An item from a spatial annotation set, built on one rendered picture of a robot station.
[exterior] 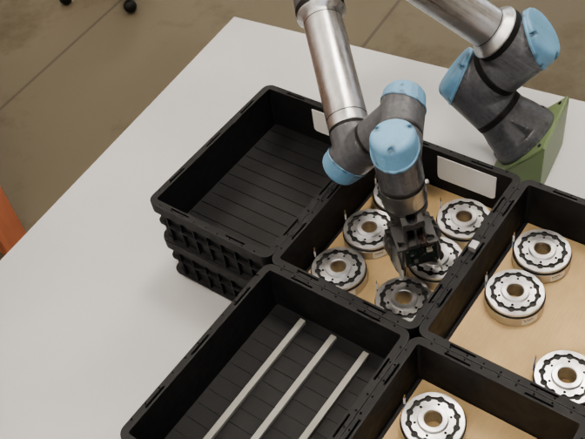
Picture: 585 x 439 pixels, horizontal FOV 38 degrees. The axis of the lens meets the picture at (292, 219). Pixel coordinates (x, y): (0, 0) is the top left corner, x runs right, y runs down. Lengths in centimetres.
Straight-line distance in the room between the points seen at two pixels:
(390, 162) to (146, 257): 76
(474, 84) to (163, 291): 78
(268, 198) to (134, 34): 215
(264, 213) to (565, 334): 63
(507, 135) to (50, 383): 106
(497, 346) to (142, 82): 234
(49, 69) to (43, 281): 195
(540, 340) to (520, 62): 56
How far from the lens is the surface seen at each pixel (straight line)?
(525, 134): 185
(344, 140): 146
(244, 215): 173
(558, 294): 157
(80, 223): 201
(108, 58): 371
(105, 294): 185
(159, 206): 165
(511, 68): 176
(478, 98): 181
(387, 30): 355
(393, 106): 137
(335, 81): 152
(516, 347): 150
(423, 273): 155
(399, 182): 132
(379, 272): 159
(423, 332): 139
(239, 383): 149
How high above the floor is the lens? 208
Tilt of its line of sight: 48 degrees down
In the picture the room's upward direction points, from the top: 11 degrees counter-clockwise
